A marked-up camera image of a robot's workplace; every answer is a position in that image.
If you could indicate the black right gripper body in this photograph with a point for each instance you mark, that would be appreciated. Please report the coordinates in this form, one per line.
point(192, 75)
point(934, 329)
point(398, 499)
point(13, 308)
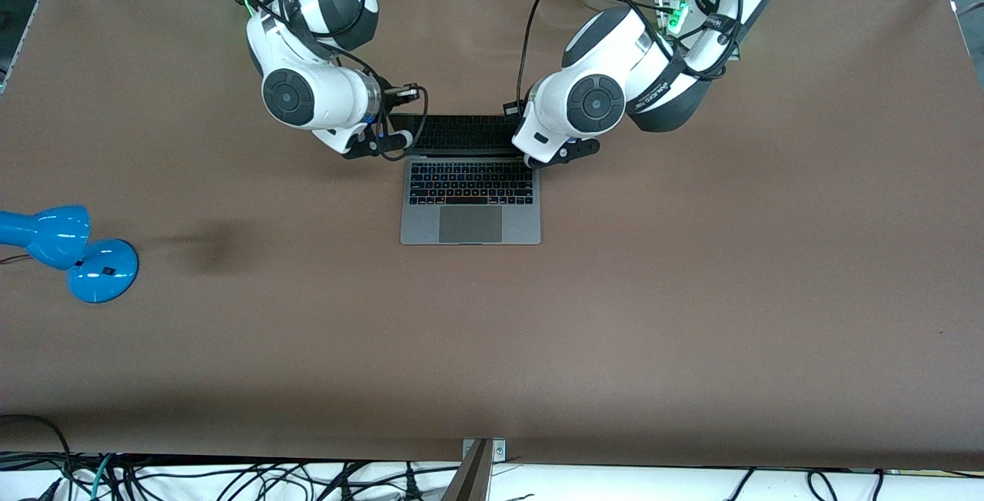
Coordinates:
point(394, 104)

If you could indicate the grey laptop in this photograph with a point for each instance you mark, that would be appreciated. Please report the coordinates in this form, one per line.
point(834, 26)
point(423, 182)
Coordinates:
point(469, 224)

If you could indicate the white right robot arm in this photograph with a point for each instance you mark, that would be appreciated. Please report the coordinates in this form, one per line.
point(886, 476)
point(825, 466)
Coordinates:
point(307, 94)

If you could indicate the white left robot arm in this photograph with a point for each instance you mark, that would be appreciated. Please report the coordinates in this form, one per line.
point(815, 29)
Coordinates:
point(592, 101)

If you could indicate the brown table cover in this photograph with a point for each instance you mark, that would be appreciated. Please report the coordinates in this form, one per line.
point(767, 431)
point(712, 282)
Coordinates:
point(692, 293)

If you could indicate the blue desk lamp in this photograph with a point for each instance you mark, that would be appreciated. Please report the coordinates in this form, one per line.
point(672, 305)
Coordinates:
point(54, 236)

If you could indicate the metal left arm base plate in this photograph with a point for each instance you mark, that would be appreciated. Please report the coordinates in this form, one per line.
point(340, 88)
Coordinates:
point(669, 21)

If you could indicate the small metal bracket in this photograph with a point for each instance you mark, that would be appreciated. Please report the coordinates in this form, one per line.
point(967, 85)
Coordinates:
point(500, 449)

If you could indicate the dark camera mount post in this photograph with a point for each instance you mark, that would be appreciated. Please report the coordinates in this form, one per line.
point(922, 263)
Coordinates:
point(470, 478)

